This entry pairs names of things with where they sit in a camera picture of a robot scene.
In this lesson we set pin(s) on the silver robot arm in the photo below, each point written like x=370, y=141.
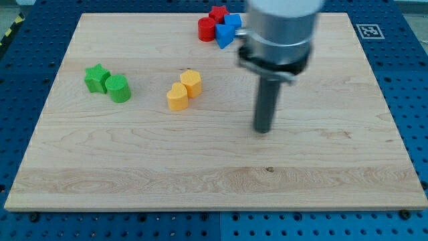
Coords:
x=279, y=32

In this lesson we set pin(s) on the blue cube block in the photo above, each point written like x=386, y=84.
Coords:
x=233, y=20

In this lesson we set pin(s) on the yellow heart block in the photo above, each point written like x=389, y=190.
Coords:
x=177, y=97

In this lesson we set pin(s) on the yellow hexagon block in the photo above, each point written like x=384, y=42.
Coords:
x=193, y=82

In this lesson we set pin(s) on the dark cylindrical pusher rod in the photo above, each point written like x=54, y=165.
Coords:
x=265, y=107

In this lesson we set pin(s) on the wooden board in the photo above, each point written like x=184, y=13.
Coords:
x=333, y=146

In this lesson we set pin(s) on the blue triangle block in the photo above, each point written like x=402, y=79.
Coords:
x=224, y=35

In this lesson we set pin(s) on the red cylinder block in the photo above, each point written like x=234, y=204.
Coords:
x=206, y=29

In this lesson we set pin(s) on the green cylinder block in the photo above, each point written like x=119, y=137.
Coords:
x=118, y=88

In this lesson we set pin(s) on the red star block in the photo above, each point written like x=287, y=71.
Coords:
x=218, y=13

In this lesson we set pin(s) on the green star block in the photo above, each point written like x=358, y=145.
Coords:
x=95, y=78

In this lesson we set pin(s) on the white fiducial marker tag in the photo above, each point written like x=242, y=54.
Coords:
x=369, y=31

